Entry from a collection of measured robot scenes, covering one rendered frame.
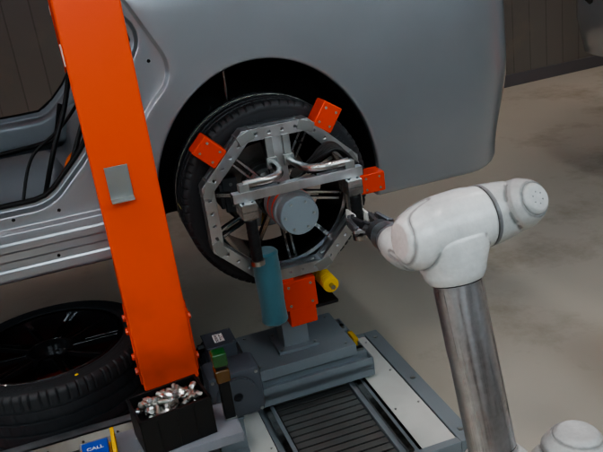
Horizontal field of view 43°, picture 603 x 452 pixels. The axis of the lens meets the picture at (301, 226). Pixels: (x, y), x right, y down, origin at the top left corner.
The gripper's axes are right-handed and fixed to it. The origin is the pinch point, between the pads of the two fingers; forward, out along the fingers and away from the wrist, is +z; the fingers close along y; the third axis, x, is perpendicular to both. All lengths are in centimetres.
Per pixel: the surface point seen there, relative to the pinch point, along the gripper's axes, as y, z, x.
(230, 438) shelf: -57, -39, -39
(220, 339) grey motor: -48, 19, -40
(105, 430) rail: -90, -8, -45
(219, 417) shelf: -58, -29, -38
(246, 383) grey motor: -45, -2, -47
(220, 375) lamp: -56, -32, -23
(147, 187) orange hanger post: -63, -17, 28
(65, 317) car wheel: -97, 58, -35
